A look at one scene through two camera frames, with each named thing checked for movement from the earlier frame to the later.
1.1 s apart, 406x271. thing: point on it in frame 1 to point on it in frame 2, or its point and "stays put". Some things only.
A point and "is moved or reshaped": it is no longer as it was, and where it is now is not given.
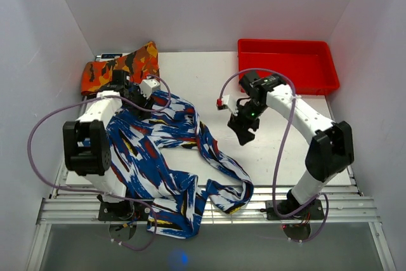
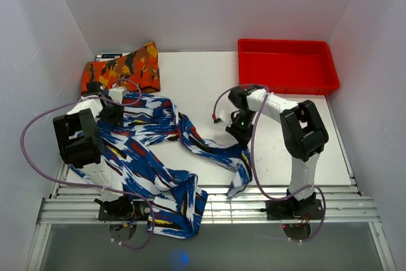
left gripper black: [143, 100] to [117, 120]
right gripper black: [243, 134] stays put
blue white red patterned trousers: [169, 158] is moved or reshaped
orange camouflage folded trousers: [137, 65] stays put
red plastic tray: [309, 65] stays put
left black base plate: [124, 211] stays put
